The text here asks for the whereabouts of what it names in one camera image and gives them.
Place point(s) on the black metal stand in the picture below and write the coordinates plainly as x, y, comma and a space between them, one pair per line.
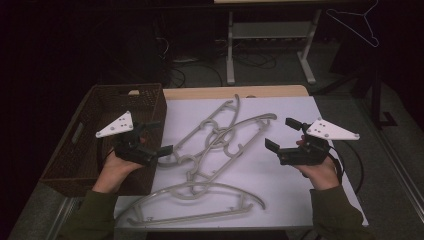
376, 100

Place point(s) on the grey plastic hanger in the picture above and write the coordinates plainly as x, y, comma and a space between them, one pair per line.
233, 155
263, 117
200, 215

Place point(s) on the metal floor rail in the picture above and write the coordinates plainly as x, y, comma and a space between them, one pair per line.
393, 156

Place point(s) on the white table mat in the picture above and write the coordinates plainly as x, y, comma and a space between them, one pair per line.
283, 200

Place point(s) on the person's right hand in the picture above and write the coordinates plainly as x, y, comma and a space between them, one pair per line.
321, 176

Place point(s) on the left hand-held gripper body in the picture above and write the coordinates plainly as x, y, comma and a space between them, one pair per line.
128, 148

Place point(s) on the brown woven basket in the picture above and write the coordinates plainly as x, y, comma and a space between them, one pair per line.
83, 160

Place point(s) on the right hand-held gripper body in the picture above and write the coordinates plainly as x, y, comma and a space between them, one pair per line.
310, 153

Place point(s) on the person's left hand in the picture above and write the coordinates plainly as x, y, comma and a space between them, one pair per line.
111, 173

